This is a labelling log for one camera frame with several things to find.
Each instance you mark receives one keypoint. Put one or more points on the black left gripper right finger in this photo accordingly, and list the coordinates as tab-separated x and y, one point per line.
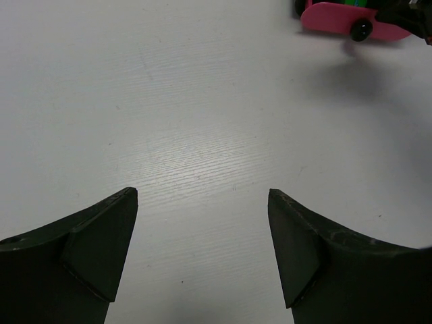
332	274

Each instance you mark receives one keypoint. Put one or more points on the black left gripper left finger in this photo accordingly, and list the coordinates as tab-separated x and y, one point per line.
68	271

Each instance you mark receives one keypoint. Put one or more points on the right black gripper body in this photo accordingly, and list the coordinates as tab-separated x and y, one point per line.
396	20

